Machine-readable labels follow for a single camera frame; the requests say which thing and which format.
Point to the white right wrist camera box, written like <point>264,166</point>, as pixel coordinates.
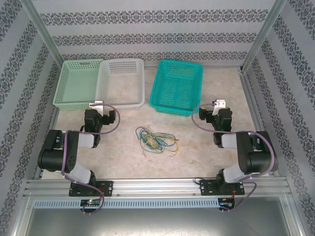
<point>219,102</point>

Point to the aluminium mounting rail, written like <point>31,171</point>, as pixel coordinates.
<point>157,188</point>

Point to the small green circuit board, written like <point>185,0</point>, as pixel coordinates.
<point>225,204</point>
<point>91,202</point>

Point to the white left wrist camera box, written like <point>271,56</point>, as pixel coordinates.
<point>97,103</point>

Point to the light green plastic basket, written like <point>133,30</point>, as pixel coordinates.
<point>76,83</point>

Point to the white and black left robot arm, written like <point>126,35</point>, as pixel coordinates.
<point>56,152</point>

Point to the aluminium frame back rail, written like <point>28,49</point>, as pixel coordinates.
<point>221,67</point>

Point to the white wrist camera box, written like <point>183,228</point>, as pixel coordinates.
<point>219,102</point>
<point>97,103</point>

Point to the aluminium frame post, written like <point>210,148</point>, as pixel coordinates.
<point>263,32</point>
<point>41,27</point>

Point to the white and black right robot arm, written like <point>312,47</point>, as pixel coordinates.
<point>258,157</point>

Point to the grey metal panel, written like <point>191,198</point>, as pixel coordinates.
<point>157,223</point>

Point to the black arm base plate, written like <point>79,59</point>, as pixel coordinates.
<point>108,189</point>
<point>205,188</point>

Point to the white plastic basket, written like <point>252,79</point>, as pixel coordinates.
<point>123,107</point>

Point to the aluminium frame side rail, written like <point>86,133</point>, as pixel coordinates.
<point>249,93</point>
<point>53,119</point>

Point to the teal plastic basket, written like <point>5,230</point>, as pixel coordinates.
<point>155,86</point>

